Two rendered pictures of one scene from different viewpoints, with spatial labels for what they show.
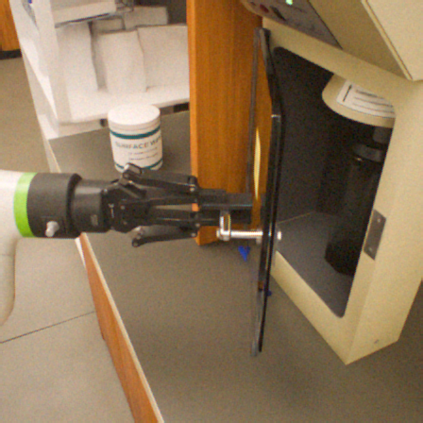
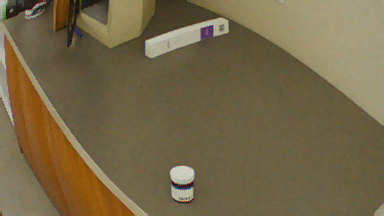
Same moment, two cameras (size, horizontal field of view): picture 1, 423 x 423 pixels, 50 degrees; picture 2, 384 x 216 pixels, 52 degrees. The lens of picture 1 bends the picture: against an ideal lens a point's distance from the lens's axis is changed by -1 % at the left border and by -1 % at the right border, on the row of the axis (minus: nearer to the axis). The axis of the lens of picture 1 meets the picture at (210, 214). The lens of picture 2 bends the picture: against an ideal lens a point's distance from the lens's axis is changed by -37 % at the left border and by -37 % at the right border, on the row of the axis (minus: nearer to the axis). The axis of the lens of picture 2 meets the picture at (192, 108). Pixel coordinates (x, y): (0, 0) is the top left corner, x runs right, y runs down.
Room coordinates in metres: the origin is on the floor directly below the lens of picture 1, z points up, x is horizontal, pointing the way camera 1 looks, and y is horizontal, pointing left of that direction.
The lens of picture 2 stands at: (-0.98, -0.15, 1.65)
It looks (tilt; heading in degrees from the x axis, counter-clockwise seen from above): 33 degrees down; 348
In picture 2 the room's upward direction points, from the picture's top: straight up
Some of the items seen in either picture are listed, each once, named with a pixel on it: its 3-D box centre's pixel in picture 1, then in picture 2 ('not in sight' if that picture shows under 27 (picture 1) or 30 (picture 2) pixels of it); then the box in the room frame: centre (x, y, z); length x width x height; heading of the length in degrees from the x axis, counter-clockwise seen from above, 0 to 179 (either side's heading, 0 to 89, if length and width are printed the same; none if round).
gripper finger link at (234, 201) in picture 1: (227, 201); not in sight; (0.51, -0.02, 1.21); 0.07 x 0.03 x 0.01; 89
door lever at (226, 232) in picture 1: (237, 217); not in sight; (0.49, -0.04, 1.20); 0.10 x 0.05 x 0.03; 178
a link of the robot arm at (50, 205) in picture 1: (60, 207); (13, 6); (0.51, 0.21, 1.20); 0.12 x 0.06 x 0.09; 179
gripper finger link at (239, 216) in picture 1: (226, 214); not in sight; (0.51, -0.02, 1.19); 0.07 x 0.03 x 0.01; 89
